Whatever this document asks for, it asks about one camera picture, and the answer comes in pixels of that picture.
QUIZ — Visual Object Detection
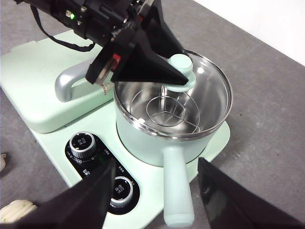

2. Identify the green breakfast machine base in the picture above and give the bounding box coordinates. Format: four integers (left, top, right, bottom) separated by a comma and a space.
32, 99, 232, 229

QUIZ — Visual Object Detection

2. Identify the silver control knob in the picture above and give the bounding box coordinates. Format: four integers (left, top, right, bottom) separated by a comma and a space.
68, 132, 99, 160
109, 176, 134, 208

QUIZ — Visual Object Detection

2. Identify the ridged bun with green dots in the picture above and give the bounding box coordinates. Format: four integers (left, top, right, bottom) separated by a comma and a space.
0, 199, 38, 224

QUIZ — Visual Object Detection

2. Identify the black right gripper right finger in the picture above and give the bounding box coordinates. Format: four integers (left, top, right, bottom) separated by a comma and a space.
197, 157, 305, 229

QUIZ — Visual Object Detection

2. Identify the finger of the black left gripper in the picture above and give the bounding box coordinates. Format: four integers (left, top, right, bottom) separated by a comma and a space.
140, 0, 185, 59
112, 30, 188, 85

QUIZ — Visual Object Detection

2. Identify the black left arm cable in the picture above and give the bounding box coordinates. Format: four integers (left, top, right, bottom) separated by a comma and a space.
30, 4, 96, 52

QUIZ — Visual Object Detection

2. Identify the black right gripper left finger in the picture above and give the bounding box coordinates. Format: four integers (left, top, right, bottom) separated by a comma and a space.
22, 159, 118, 229

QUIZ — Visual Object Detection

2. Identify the white red paper tag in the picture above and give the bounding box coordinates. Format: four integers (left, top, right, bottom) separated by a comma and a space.
101, 82, 112, 95

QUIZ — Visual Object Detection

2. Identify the wire steamer rack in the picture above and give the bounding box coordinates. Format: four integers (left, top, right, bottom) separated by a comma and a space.
130, 85, 201, 134

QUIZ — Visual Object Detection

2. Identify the glass pot lid green knob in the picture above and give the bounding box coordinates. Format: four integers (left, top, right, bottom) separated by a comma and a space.
113, 49, 233, 141

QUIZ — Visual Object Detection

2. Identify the plain white steamed bun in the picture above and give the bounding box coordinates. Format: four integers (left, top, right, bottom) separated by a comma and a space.
0, 154, 8, 173

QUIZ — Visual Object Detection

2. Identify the green pot with handle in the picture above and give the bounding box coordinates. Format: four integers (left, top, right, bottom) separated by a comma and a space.
113, 49, 233, 227

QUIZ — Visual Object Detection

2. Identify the silver griddle lid handle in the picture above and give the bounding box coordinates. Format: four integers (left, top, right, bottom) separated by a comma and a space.
54, 61, 115, 103

